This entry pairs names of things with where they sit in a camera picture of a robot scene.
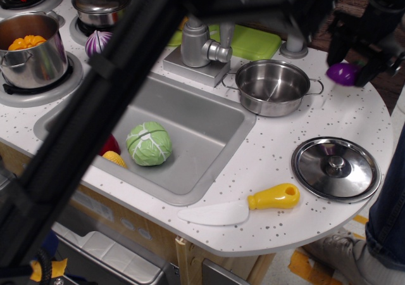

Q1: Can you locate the black cable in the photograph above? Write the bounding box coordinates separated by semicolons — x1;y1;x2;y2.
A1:
31;248;54;285

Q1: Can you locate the small lidded steel pot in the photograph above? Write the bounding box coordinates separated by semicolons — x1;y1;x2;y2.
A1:
72;0;131;27

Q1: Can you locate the light green toy plate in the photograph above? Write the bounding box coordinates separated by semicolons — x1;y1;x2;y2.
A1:
167;31;182;46

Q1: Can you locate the tall steel pot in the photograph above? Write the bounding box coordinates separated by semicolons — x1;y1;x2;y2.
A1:
1;12;69;89

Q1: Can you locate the green cutting board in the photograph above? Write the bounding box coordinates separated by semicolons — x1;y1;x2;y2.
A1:
197;24;281;63

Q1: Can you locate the yellow toy corn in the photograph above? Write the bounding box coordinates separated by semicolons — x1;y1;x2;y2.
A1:
102;151;127;168

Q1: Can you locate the grey sneaker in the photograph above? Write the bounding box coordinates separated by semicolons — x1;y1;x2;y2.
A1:
303;233;379;285

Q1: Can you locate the orange toy pumpkin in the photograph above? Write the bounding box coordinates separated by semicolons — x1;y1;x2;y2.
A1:
8;35;47;51

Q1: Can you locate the grey support post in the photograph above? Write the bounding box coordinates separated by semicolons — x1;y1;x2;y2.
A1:
279;34;308;60

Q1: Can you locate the yellow handled toy knife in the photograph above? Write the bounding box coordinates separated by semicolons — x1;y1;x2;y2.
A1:
177;183;301;226

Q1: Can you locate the green toy cabbage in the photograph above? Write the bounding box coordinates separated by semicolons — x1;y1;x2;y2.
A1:
126;122;173;167

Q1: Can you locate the blue jeans leg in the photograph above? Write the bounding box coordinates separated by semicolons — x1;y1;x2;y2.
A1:
366;132;404;271

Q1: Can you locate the purple toy eggplant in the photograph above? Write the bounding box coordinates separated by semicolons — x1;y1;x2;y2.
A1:
326;63;361;86

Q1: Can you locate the wooden toy kitchen cabinet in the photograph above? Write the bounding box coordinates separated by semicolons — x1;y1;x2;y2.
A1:
0;141;276;285

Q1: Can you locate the silver toy faucet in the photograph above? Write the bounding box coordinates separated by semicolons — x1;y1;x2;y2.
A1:
163;18;235;87

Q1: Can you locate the grey stove burner front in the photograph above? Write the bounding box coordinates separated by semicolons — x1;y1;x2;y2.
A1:
1;53;84;108

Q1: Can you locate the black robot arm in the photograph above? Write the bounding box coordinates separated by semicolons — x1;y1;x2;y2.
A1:
1;0;333;277

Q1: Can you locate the grey toy sink basin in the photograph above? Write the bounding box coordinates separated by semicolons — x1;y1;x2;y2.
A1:
33;72;258;207

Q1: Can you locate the red toy pepper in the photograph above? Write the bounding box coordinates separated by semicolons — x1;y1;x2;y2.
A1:
98;134;121;156

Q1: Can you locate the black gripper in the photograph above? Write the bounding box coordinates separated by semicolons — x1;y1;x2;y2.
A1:
327;0;404;87

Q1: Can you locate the steel pot lid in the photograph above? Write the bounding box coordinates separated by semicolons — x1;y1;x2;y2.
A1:
291;137;382;203

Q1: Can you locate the shallow steel pan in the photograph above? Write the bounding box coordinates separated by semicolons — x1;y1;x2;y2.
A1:
220;60;325;117

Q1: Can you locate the purple toy onion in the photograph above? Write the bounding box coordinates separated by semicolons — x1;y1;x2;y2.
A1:
85;30;113;57

